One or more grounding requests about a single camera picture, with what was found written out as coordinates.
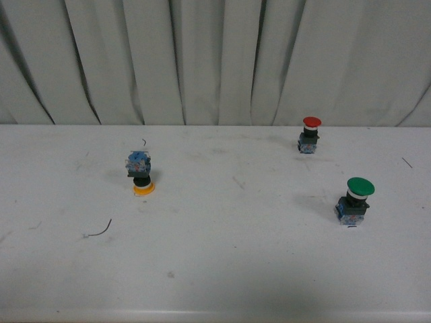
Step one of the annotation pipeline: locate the thin dark wire piece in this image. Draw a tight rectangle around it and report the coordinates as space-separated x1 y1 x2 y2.
83 219 112 239

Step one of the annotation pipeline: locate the yellow push button switch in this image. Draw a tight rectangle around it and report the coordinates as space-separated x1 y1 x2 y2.
125 151 155 196

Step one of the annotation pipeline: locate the red push button switch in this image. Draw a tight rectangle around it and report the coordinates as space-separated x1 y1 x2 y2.
298 116 322 154

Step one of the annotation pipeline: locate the green push button switch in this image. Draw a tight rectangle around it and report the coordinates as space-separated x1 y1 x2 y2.
335 177 375 227

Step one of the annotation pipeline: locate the white curtain backdrop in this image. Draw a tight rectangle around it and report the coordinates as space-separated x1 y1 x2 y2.
1 1 430 127

